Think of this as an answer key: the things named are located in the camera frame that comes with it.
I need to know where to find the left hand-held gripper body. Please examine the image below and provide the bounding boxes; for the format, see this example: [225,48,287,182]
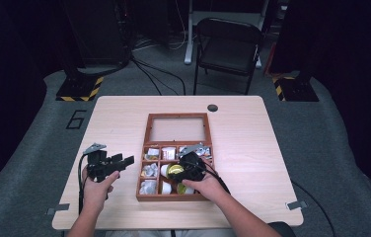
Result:
[82,142,117,184]

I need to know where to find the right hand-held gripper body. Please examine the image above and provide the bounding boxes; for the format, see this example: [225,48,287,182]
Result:
[176,142,208,184]

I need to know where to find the yellow round object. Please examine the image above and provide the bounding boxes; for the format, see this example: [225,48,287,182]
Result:
[167,163,186,181]

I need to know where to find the brown wooden box with glass lid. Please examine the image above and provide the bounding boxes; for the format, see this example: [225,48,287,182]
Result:
[135,113,220,202]

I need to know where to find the person's right hand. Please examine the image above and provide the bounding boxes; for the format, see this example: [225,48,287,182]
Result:
[182,170,231,204]

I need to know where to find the person's left hand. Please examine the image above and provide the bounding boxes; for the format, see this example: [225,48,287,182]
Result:
[81,167,121,215]

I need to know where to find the white jar with green lid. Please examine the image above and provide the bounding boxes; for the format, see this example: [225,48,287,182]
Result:
[176,183,195,196]

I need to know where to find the pile of small pale packets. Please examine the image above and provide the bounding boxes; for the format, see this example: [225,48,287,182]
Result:
[139,179,158,196]
[194,146,212,158]
[161,146,177,161]
[141,162,159,179]
[145,147,161,161]

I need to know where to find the grey tape piece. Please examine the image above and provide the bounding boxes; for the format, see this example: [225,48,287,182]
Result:
[285,199,309,211]
[45,202,71,216]

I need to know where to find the black stand with striped base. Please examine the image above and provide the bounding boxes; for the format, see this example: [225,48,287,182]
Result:
[271,0,320,103]
[55,0,106,103]

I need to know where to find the black folding chair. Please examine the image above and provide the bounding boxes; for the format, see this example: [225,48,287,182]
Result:
[192,17,264,96]

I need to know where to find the black cabinet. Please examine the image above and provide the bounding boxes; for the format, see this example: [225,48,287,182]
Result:
[62,0,132,68]

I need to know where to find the left hand-held gripper cable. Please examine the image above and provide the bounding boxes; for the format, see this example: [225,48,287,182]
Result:
[77,153,90,215]

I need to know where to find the hand-held gripper cable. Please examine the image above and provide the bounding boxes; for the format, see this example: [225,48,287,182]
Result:
[189,160,336,237]
[77,153,90,215]

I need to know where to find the black floor cable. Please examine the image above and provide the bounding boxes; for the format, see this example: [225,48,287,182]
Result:
[130,56,187,97]
[132,59,164,97]

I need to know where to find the white floor cables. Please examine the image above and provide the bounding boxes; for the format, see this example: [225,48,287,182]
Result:
[133,0,188,52]

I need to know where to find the right hand-held gripper cable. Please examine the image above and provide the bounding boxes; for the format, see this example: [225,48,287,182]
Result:
[189,160,336,237]

